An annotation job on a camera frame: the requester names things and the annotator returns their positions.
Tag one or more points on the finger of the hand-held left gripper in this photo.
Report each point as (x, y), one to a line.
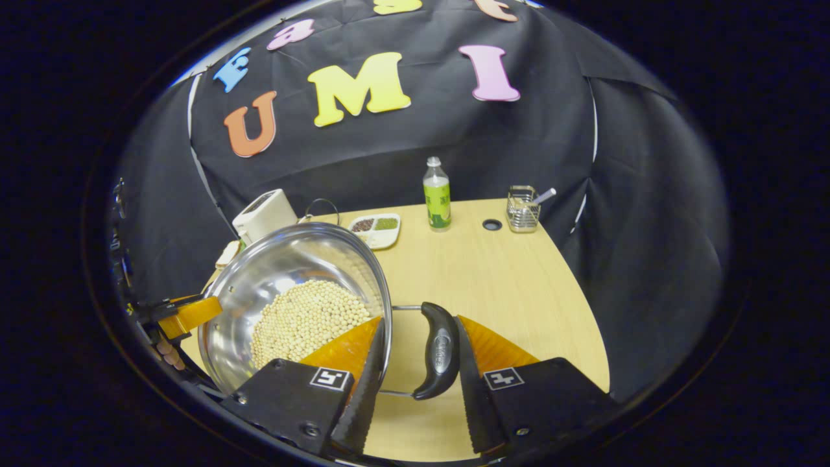
(191, 314)

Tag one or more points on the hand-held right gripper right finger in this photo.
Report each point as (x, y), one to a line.
(476, 402)

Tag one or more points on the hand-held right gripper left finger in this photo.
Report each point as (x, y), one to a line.
(366, 402)

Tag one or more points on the pile of soybeans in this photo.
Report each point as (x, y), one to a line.
(305, 318)

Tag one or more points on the bread slice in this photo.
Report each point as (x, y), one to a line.
(228, 253)

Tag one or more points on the white toaster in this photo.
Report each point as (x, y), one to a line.
(264, 215)

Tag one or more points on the white divided plate with beans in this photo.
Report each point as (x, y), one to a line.
(376, 230)

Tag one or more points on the green label plastic bottle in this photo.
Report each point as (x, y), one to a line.
(437, 198)

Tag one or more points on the metal spoon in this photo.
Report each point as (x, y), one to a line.
(543, 196)

